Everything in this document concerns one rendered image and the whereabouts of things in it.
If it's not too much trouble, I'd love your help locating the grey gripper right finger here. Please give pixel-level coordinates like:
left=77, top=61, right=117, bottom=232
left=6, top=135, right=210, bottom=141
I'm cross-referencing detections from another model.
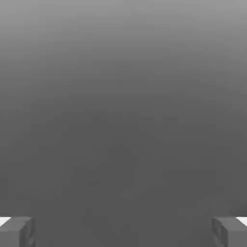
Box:
left=211, top=216, right=247, bottom=247

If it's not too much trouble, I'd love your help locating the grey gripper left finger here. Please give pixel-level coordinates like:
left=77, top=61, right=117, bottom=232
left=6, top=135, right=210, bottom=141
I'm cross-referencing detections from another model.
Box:
left=0, top=216, right=37, bottom=247

